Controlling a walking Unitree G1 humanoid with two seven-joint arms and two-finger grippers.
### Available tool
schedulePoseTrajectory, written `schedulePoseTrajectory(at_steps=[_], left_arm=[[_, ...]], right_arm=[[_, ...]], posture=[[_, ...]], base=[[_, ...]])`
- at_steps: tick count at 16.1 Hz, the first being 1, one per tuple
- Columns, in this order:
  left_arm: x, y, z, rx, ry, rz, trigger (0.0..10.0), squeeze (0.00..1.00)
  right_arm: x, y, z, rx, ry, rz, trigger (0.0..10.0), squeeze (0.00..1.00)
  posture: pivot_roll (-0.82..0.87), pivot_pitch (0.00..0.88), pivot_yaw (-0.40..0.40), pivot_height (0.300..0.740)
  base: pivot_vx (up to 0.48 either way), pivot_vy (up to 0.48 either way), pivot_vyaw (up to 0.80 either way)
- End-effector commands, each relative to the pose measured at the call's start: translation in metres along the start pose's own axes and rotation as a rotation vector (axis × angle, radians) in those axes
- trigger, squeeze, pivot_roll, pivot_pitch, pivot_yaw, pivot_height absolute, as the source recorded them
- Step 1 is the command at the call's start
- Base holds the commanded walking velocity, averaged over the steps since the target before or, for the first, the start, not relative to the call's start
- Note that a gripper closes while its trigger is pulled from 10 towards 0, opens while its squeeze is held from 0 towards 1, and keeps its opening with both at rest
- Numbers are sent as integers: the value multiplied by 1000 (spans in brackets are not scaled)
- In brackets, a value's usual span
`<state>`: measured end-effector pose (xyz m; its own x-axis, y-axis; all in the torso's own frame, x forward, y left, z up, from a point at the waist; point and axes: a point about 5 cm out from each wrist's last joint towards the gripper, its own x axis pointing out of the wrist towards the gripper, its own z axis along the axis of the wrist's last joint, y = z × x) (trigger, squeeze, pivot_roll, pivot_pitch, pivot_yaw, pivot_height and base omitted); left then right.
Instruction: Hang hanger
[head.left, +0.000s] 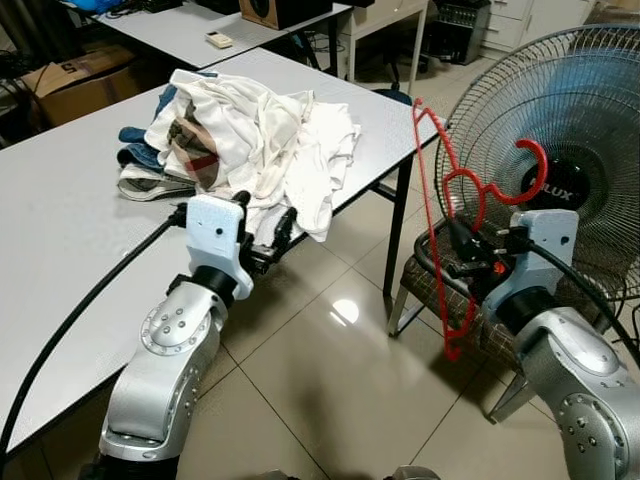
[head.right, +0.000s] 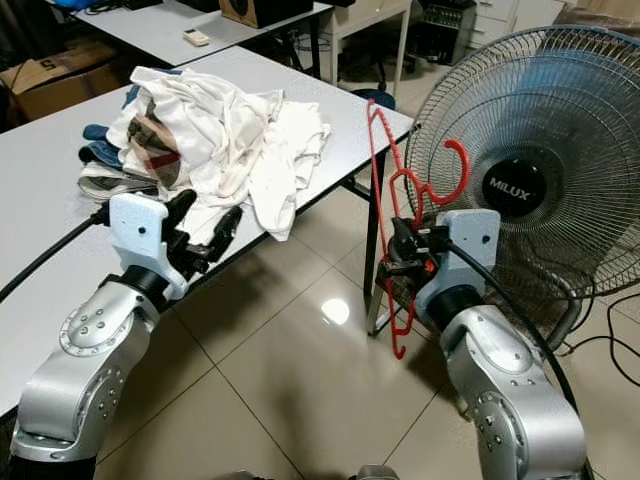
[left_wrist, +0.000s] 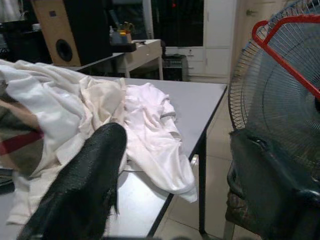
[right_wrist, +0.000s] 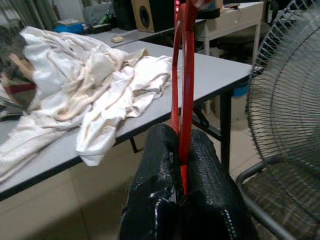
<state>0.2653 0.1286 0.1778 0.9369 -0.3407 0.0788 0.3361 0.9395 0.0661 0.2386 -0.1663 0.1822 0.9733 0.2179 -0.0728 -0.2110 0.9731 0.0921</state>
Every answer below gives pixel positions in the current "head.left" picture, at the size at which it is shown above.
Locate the red plastic clothes hanger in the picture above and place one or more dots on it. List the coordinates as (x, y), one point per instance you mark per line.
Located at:
(543, 175)

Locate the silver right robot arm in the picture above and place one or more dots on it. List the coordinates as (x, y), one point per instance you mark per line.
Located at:
(580, 390)

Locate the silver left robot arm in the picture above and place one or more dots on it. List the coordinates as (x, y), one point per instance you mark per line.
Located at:
(160, 380)

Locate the brown woven chair metal legs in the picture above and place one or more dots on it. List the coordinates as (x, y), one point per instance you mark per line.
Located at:
(425, 285)

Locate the brown plaid shirt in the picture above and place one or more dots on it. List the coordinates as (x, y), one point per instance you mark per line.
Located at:
(190, 150)

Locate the grey white folded garment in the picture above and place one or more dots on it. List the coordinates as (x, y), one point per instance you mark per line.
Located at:
(150, 187)

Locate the dark blue garment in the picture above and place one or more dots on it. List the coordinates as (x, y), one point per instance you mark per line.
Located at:
(140, 150)

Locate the dark blue chair seat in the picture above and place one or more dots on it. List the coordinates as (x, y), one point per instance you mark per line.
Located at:
(398, 97)

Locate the white remote control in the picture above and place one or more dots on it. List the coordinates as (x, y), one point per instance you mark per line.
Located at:
(219, 40)

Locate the black standing fan blue blades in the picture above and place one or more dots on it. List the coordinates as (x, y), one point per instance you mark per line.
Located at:
(580, 110)

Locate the small white table black legs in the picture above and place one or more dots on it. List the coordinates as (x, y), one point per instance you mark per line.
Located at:
(180, 30)

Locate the large white table black legs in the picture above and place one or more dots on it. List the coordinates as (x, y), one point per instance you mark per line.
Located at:
(60, 230)

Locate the brown wooden speaker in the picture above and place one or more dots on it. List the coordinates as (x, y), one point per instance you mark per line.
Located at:
(285, 12)

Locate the brown cardboard box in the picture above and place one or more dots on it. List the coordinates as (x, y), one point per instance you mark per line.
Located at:
(80, 90)

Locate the black electronic device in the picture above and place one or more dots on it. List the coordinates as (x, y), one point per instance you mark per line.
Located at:
(458, 30)

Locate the grey robot right foot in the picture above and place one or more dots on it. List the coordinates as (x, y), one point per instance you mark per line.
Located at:
(415, 473)

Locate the grey robot foot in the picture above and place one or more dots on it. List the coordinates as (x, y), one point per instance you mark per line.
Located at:
(275, 475)
(415, 473)

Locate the grey robot left foot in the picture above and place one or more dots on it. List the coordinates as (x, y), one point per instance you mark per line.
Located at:
(275, 475)

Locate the white drawer cabinet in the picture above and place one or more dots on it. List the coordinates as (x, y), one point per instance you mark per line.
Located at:
(540, 20)

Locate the white desk with thin legs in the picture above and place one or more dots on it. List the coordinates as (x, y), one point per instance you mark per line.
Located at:
(385, 12)

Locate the bright blue plastic object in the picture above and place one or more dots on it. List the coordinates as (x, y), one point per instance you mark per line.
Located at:
(100, 5)

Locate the brown leather armchair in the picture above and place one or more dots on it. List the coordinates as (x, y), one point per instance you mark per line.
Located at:
(615, 10)

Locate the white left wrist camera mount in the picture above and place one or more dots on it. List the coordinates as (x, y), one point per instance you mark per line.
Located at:
(215, 235)

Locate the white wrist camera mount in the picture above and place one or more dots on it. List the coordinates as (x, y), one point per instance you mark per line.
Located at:
(548, 235)
(215, 235)

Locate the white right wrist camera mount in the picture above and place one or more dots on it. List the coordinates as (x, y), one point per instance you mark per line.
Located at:
(548, 235)

